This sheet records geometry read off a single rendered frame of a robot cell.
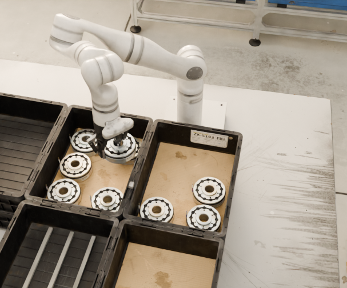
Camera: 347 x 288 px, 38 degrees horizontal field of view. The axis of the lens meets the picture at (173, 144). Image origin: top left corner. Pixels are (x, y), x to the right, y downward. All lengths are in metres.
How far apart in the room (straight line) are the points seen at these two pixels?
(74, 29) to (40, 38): 2.12
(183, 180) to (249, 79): 1.70
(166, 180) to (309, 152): 0.60
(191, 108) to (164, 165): 0.24
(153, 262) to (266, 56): 2.20
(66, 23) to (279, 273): 0.99
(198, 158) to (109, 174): 0.30
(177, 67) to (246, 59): 1.79
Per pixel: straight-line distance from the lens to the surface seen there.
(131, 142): 1.50
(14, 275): 1.53
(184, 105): 1.76
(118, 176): 1.65
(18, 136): 1.83
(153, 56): 1.58
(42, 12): 3.85
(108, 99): 1.29
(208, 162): 1.68
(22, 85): 2.21
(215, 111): 1.93
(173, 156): 1.69
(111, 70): 1.24
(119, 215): 1.45
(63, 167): 1.66
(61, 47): 1.50
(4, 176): 1.73
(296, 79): 3.29
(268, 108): 2.07
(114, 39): 1.54
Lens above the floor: 2.15
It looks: 50 degrees down
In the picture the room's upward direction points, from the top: 1 degrees clockwise
